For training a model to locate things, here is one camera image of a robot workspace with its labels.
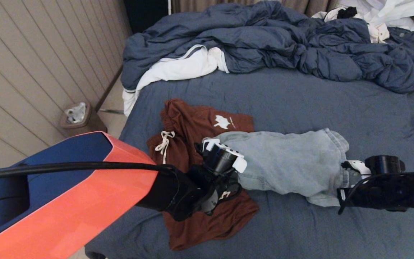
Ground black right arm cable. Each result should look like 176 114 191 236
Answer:
337 172 414 215

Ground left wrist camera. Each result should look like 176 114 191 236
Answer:
194 138 248 177

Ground white shirt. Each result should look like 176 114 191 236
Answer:
336 0 414 32

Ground black cabinet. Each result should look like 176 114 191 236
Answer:
123 0 170 33

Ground dark denim garment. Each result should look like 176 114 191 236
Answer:
387 27 414 76

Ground white plastic bin bag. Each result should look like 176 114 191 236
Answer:
64 102 86 124

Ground small black garment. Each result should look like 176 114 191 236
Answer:
336 6 357 19

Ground dark blue crumpled duvet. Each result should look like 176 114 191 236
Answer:
121 0 414 94

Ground beige curtain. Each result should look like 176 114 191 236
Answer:
171 0 340 18

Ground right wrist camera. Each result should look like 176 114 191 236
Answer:
341 155 406 177

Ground brown trash bin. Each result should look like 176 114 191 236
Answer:
59 102 107 139

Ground rust brown shorts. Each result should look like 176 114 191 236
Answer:
147 99 259 251

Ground cream jacket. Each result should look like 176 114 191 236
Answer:
311 8 390 44

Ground light blue denim jeans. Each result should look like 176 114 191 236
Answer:
203 128 362 208

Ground blue bed sheet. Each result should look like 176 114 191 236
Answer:
85 67 414 259

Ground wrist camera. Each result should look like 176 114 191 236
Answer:
194 138 248 177
341 155 406 177

